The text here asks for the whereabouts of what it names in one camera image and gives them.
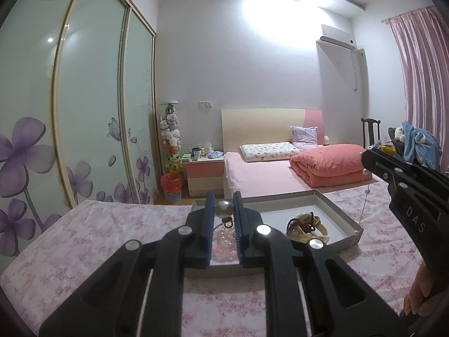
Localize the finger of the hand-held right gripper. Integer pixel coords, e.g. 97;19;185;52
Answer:
362;147;449;197
363;161;415;191

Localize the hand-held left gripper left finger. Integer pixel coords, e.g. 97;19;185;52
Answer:
38;192;216;337

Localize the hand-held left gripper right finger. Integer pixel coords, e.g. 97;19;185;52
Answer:
233;191;409;337

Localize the pearl necklace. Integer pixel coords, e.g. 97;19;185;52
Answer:
215;200;235;230

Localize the grey shallow cardboard box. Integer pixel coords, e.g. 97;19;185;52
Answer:
182;189;364;279

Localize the dark red bead necklace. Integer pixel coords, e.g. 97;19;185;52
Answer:
286;212;316;234

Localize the person's right hand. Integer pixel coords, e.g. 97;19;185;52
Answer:
403;261;434;317

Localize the blue clothing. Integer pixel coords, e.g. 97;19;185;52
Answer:
402;121;441;167

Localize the pink and cream nightstand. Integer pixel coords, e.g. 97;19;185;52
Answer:
185;156;225;197

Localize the dark wooden chair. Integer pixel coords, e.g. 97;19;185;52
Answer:
361;117;381;148

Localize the pink mattress sheet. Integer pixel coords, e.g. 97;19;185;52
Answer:
224;151;379;199

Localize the red waste bin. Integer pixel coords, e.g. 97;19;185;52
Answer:
161;173;182;202

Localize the folded pink duvet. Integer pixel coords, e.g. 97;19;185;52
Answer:
289;144;374;188

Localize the white patterned pillow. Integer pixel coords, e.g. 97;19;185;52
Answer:
239;142;302;163

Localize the stack of plush toys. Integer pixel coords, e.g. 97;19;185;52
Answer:
159;101;184;174

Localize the purple pillow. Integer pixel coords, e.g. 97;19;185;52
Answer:
290;126;319;148

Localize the pink curtain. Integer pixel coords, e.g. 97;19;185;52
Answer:
388;7;449;172

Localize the cream and pink headboard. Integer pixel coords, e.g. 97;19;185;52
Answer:
221;108;324;153

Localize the pink floral bedsheet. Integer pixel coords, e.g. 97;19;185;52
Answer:
0;183;449;337

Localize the white air conditioner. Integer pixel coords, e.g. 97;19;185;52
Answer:
316;24;358;50

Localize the wardrobe with purple flowers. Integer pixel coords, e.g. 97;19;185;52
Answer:
0;0;158;257

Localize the pink bead bracelet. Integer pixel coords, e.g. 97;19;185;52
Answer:
211;230;239;264

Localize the yellow bracelet with beads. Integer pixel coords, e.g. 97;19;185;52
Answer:
287;212;330;244

